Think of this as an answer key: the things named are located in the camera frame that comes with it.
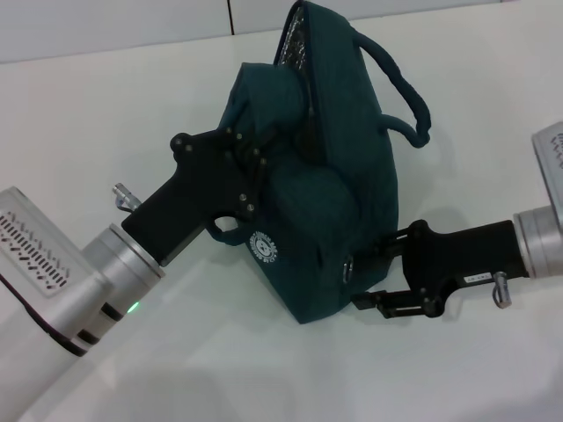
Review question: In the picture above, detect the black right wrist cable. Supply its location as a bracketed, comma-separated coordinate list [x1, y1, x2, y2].
[492, 271, 514, 309]

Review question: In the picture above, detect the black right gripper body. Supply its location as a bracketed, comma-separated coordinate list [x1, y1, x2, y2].
[398, 219, 531, 318]

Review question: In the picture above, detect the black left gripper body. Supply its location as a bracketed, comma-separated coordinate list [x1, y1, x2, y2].
[121, 129, 256, 267]

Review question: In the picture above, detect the dark teal fabric bag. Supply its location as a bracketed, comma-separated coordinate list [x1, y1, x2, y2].
[206, 0, 431, 326]

